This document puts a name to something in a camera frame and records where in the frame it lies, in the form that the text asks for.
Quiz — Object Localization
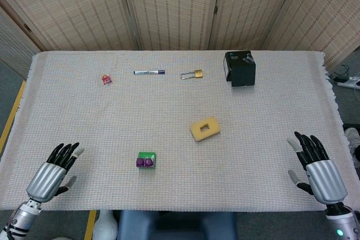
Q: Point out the yellow sponge with hole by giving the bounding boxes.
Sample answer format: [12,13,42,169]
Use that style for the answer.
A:
[190,120,222,142]

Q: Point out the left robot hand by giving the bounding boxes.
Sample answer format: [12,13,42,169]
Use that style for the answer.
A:
[26,142,85,203]

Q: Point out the white power strip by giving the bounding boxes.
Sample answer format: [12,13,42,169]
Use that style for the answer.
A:
[336,75,360,89]

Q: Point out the brass padlock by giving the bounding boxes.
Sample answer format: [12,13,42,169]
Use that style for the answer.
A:
[179,69,204,80]

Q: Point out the folding screen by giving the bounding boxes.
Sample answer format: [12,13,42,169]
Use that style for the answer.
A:
[0,0,360,79]

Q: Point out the black box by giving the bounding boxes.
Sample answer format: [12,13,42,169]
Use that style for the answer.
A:
[223,49,257,87]

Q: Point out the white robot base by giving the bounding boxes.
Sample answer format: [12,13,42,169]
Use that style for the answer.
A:
[92,209,119,240]

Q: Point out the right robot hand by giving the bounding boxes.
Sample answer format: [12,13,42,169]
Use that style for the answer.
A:
[286,131,348,205]

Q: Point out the green purple toy block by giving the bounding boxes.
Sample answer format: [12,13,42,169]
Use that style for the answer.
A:
[137,151,158,171]

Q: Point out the white marker pen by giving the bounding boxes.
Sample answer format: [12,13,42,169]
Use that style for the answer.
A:
[133,69,166,75]

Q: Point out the woven table cloth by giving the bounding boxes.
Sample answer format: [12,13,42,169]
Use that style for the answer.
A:
[0,50,360,212]

